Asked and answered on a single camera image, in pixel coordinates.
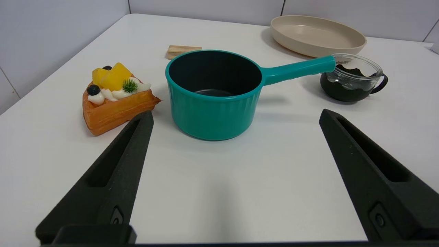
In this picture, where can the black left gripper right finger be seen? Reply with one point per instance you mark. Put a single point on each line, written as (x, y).
(391, 202)

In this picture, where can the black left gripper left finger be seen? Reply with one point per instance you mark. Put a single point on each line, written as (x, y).
(103, 192)

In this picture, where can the triangle fruit-topped bread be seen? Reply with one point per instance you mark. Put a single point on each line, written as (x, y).
(109, 113)

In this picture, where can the glass cup black holder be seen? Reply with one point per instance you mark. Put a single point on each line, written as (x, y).
(343, 92)

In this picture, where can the small wooden block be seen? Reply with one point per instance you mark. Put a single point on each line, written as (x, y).
(181, 49)

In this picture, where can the beige round plate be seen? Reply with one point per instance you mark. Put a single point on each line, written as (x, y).
(315, 34)

